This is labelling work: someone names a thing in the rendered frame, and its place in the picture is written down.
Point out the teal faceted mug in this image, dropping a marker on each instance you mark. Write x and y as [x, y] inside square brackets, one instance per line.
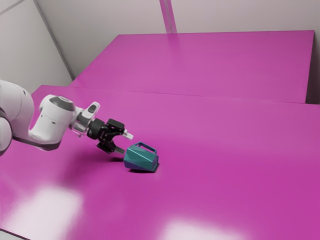
[142, 158]

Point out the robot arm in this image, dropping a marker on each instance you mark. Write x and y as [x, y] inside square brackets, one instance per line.
[50, 120]

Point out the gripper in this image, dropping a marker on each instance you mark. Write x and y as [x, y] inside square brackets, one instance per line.
[96, 129]

